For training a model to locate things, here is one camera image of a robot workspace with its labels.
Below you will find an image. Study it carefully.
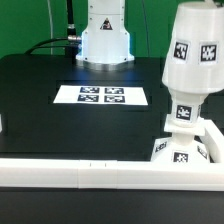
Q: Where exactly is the white lamp bulb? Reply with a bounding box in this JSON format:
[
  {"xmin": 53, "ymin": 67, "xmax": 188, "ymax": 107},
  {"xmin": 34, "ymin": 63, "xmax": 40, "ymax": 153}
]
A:
[{"xmin": 169, "ymin": 89, "xmax": 207, "ymax": 128}]

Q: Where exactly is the white lamp base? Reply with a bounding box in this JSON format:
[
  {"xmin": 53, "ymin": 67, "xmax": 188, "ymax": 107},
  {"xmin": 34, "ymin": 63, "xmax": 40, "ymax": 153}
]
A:
[{"xmin": 151, "ymin": 114, "xmax": 210, "ymax": 164}]

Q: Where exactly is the white conical lamp shade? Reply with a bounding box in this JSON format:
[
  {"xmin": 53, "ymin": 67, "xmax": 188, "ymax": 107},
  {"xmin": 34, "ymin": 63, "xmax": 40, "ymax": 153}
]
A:
[{"xmin": 162, "ymin": 2, "xmax": 224, "ymax": 94}]

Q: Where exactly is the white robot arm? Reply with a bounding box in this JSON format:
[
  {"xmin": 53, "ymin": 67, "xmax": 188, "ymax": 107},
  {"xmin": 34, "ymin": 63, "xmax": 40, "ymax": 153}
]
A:
[{"xmin": 76, "ymin": 0, "xmax": 135, "ymax": 71}]

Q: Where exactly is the white marker sheet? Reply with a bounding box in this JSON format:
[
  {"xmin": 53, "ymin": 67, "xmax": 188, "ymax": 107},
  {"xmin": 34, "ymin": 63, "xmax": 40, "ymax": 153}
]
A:
[{"xmin": 54, "ymin": 85, "xmax": 148, "ymax": 106}]

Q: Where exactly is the white left fence piece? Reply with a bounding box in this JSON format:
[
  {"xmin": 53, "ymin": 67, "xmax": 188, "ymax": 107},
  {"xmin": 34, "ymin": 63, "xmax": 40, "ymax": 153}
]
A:
[{"xmin": 0, "ymin": 114, "xmax": 3, "ymax": 133}]

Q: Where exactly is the white front fence bar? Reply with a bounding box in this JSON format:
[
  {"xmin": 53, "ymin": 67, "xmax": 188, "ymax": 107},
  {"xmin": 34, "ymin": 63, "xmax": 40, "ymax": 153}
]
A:
[{"xmin": 0, "ymin": 158, "xmax": 224, "ymax": 192}]

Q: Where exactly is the black vertical cable post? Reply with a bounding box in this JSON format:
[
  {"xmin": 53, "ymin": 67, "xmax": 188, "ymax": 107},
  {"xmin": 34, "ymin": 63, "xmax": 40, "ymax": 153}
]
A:
[{"xmin": 66, "ymin": 0, "xmax": 76, "ymax": 57}]

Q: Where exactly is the black cable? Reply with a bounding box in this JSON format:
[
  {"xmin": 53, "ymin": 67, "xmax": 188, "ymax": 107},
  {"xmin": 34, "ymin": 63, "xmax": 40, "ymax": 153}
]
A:
[{"xmin": 24, "ymin": 36, "xmax": 83, "ymax": 56}]

